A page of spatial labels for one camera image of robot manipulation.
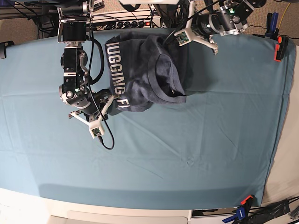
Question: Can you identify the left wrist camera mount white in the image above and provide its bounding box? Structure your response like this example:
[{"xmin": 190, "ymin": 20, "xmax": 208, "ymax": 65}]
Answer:
[{"xmin": 174, "ymin": 0, "xmax": 222, "ymax": 55}]

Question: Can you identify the teal table cloth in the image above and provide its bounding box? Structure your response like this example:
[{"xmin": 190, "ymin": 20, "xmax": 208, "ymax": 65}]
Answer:
[{"xmin": 0, "ymin": 35, "xmax": 296, "ymax": 210}]

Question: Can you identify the yellow cable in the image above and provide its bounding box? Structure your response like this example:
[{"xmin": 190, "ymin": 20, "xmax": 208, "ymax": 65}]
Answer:
[{"xmin": 279, "ymin": 2, "xmax": 293, "ymax": 30}]

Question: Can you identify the black clamp left edge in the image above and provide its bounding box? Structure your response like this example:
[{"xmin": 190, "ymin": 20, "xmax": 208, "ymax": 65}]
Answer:
[{"xmin": 0, "ymin": 41, "xmax": 14, "ymax": 59}]

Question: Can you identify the grey-blue T-shirt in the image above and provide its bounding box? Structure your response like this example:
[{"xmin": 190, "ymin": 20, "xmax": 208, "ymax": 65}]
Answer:
[{"xmin": 105, "ymin": 32, "xmax": 188, "ymax": 112}]

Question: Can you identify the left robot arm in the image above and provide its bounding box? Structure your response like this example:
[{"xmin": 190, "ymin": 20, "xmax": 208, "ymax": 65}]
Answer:
[{"xmin": 192, "ymin": 0, "xmax": 266, "ymax": 37}]

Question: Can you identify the orange black clamp top right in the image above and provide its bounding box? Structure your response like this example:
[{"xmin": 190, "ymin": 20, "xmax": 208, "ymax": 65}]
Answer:
[{"xmin": 274, "ymin": 36, "xmax": 289, "ymax": 62}]

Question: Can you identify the orange blue clamp bottom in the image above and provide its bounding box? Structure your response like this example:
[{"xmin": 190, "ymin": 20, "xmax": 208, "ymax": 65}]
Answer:
[{"xmin": 222, "ymin": 195, "xmax": 255, "ymax": 224}]

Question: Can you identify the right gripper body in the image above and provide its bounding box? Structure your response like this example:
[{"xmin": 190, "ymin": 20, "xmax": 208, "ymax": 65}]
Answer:
[{"xmin": 81, "ymin": 95, "xmax": 104, "ymax": 120}]

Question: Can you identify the black bag bottom right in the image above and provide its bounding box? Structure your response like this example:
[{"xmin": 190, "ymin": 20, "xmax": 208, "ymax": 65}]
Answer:
[{"xmin": 243, "ymin": 196, "xmax": 299, "ymax": 224}]

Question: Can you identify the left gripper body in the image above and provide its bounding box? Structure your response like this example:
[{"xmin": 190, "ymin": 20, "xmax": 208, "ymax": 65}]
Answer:
[{"xmin": 195, "ymin": 14, "xmax": 219, "ymax": 35}]

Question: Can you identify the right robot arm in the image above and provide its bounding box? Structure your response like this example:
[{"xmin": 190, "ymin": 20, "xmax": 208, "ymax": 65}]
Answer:
[{"xmin": 57, "ymin": 0, "xmax": 111, "ymax": 122}]

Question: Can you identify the white power strip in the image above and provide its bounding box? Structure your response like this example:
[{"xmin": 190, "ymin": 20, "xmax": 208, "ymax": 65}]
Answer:
[{"xmin": 93, "ymin": 14, "xmax": 163, "ymax": 30}]

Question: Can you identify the blue clamp top right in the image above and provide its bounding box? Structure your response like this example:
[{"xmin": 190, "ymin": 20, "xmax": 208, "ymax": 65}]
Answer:
[{"xmin": 265, "ymin": 12, "xmax": 279, "ymax": 40}]

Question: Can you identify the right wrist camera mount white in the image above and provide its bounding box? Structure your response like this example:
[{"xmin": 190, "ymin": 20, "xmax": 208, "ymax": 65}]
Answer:
[{"xmin": 68, "ymin": 94, "xmax": 119, "ymax": 139}]

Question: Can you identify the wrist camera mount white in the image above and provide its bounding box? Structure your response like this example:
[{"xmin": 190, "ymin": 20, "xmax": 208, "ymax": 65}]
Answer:
[
  {"xmin": 174, "ymin": 0, "xmax": 222, "ymax": 55},
  {"xmin": 68, "ymin": 94, "xmax": 119, "ymax": 139}
]

